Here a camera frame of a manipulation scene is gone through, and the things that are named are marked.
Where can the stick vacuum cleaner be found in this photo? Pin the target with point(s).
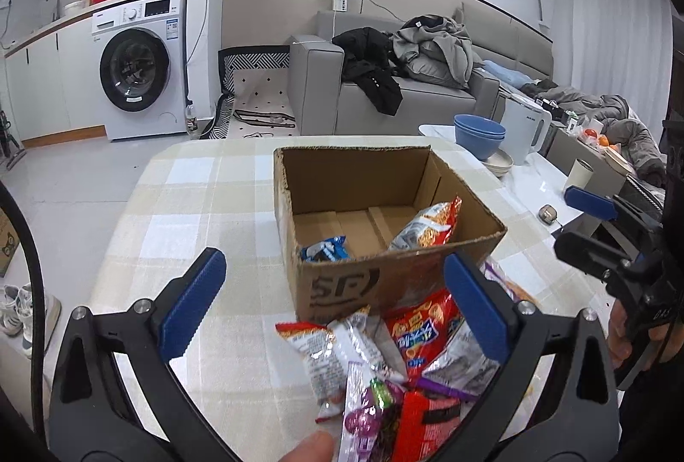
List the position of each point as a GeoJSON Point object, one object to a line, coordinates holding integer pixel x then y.
{"type": "Point", "coordinates": [8, 136]}

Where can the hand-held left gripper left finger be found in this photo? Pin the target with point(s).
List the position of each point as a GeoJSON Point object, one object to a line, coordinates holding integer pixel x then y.
{"type": "Point", "coordinates": [195, 301]}

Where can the grey padded coat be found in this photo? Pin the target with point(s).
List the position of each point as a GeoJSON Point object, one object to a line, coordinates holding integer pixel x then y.
{"type": "Point", "coordinates": [625, 120]}

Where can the silver purple snack packet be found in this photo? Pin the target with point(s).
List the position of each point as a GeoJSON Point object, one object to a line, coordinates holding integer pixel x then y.
{"type": "Point", "coordinates": [454, 360]}

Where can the black jacket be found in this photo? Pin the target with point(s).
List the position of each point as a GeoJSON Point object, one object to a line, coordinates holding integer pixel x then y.
{"type": "Point", "coordinates": [374, 71]}

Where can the oranges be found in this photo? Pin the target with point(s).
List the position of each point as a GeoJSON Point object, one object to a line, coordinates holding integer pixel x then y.
{"type": "Point", "coordinates": [596, 137]}

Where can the metal faucet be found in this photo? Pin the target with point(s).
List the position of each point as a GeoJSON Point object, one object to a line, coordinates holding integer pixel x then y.
{"type": "Point", "coordinates": [53, 2]}

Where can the clear water bottle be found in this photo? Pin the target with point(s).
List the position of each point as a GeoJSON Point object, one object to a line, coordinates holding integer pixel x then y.
{"type": "Point", "coordinates": [191, 117]}

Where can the silver red snack packet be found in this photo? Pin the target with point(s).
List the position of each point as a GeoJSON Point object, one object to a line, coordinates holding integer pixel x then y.
{"type": "Point", "coordinates": [326, 360]}

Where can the dark red snack packet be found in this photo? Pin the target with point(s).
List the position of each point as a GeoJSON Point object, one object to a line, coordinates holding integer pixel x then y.
{"type": "Point", "coordinates": [427, 419]}

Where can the clear colourful candy packet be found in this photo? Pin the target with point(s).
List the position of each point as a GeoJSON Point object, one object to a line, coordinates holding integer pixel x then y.
{"type": "Point", "coordinates": [368, 408]}

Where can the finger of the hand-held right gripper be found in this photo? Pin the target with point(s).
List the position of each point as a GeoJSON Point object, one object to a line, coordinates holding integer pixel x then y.
{"type": "Point", "coordinates": [585, 251]}
{"type": "Point", "coordinates": [588, 202]}

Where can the blue snack packet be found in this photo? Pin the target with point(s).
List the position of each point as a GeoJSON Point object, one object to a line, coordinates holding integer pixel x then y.
{"type": "Point", "coordinates": [323, 251]}

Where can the white washing machine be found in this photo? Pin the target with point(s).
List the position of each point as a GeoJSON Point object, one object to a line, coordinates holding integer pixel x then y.
{"type": "Point", "coordinates": [155, 82]}

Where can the small metal strainer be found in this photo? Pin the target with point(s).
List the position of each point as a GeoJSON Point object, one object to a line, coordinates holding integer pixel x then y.
{"type": "Point", "coordinates": [549, 214]}

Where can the white electric kettle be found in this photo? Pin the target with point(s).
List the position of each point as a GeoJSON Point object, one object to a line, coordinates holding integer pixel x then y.
{"type": "Point", "coordinates": [526, 130]}

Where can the red chips packet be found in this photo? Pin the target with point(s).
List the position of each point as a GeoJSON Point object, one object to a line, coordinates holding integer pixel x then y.
{"type": "Point", "coordinates": [417, 333]}

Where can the person's right hand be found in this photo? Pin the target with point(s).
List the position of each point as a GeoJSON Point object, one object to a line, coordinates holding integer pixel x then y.
{"type": "Point", "coordinates": [620, 333]}

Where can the person's left hand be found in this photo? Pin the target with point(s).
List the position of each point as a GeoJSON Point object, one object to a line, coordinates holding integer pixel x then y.
{"type": "Point", "coordinates": [315, 448]}

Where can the brown cardboard box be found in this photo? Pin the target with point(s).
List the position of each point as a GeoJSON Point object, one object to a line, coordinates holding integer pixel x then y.
{"type": "Point", "coordinates": [342, 291]}

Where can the grey sofa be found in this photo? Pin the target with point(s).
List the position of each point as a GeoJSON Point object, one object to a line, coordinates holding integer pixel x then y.
{"type": "Point", "coordinates": [320, 87]}

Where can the flat cardboard carton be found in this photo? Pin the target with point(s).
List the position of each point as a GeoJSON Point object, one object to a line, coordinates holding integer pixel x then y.
{"type": "Point", "coordinates": [6, 243]}

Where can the white marble coffee table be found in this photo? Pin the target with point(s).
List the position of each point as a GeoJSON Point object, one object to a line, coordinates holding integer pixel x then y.
{"type": "Point", "coordinates": [534, 184]}

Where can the white curtain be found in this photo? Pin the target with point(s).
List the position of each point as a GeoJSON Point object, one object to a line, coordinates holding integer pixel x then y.
{"type": "Point", "coordinates": [614, 29]}

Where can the silver orange snack packet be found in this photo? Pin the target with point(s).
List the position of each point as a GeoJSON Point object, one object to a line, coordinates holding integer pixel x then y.
{"type": "Point", "coordinates": [427, 226]}

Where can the white bowl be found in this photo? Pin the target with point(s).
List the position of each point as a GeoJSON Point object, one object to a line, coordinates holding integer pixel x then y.
{"type": "Point", "coordinates": [74, 8]}

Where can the patterned folded mat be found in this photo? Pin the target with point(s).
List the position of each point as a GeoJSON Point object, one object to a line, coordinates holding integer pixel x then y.
{"type": "Point", "coordinates": [256, 61]}

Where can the white sneaker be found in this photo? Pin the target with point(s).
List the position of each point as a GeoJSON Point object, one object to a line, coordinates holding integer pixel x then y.
{"type": "Point", "coordinates": [40, 317]}
{"type": "Point", "coordinates": [10, 312]}

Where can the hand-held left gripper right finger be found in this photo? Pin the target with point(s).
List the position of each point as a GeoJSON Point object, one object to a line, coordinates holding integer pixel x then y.
{"type": "Point", "coordinates": [475, 307]}

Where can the white cup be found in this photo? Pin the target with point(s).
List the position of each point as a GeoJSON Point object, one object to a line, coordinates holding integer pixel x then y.
{"type": "Point", "coordinates": [580, 176]}

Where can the light blue cloth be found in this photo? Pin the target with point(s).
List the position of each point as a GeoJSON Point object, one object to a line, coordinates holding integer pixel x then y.
{"type": "Point", "coordinates": [510, 74]}

